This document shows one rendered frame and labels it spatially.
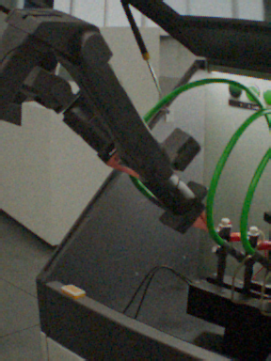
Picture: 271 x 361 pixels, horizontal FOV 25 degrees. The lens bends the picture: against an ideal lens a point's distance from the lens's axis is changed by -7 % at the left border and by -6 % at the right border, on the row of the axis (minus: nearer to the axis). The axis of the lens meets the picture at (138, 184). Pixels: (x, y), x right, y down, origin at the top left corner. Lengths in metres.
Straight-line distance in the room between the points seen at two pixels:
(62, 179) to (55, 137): 0.28
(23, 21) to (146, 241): 0.98
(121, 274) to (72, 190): 2.65
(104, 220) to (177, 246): 0.29
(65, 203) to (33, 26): 3.51
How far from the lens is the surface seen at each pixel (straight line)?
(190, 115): 1.68
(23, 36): 0.78
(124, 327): 1.27
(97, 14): 7.18
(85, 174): 4.27
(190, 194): 1.24
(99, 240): 1.54
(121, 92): 0.97
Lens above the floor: 1.54
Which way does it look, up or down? 15 degrees down
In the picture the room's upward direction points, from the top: 1 degrees clockwise
